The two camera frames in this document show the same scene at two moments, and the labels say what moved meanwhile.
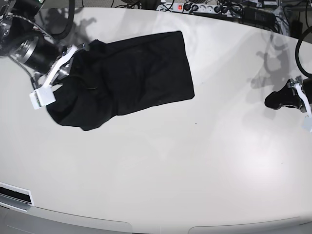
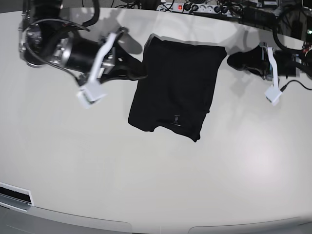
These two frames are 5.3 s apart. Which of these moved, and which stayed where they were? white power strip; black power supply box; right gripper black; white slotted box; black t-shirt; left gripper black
Moved: left gripper black; right gripper black; black t-shirt
Stayed: white slotted box; white power strip; black power supply box
